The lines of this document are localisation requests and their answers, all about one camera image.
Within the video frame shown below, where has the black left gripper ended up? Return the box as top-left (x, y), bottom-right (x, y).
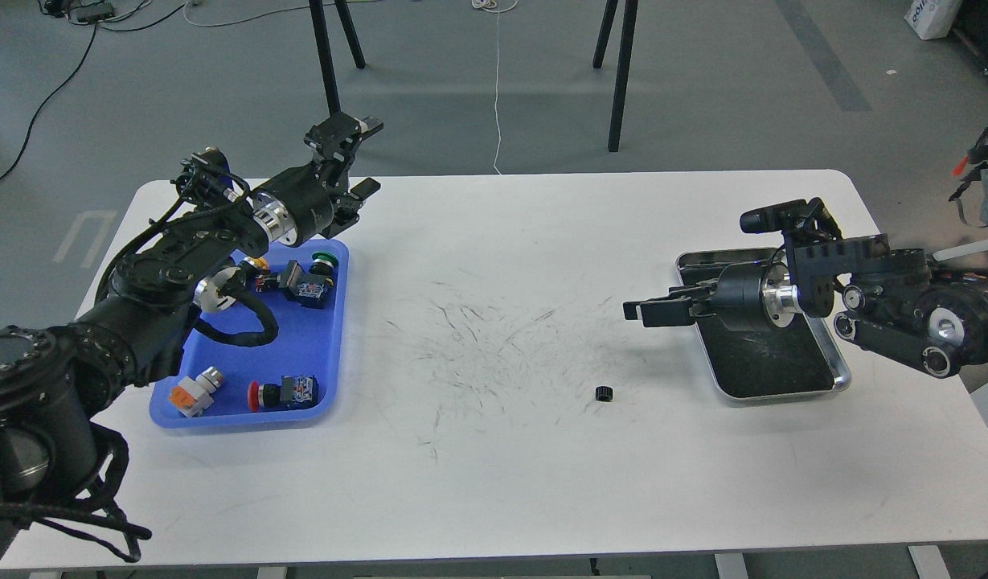
top-left (252, 113), bottom-right (384, 242)

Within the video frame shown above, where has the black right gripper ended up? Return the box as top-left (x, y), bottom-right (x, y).
top-left (623, 261), bottom-right (772, 332)

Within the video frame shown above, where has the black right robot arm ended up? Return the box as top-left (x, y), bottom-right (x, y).
top-left (623, 198), bottom-right (988, 379)

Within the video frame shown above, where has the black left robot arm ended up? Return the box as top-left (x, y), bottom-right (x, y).
top-left (0, 111), bottom-right (383, 563)

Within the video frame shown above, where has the silver metal tray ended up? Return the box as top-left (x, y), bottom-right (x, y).
top-left (675, 248), bottom-right (852, 403)

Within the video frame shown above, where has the blue plastic tray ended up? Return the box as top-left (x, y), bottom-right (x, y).
top-left (149, 239), bottom-right (351, 429)

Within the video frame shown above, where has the black table leg left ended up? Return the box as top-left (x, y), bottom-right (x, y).
top-left (309, 1), bottom-right (367, 115)

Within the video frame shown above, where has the black table leg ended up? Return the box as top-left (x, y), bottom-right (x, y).
top-left (309, 1), bottom-right (367, 115)
top-left (592, 0), bottom-right (640, 153)

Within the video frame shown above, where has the orange grey connector block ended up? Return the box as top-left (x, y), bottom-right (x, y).
top-left (167, 366), bottom-right (224, 418)

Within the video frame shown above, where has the black table leg right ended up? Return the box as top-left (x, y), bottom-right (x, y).
top-left (592, 0), bottom-right (640, 153)

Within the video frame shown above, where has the white cardboard box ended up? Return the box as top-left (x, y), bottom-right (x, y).
top-left (903, 0), bottom-right (963, 41)

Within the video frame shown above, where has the green push button switch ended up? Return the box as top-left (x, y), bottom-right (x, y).
top-left (278, 252), bottom-right (339, 310)

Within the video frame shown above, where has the yellow push button switch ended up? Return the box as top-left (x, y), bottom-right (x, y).
top-left (236, 257), bottom-right (272, 293)

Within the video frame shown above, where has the white floor cable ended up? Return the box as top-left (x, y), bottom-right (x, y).
top-left (471, 0), bottom-right (520, 175)

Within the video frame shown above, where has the red push button switch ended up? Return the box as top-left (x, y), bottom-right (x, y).
top-left (246, 375), bottom-right (322, 412)

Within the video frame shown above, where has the black floor cable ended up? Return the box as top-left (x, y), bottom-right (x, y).
top-left (0, 0), bottom-right (189, 196)

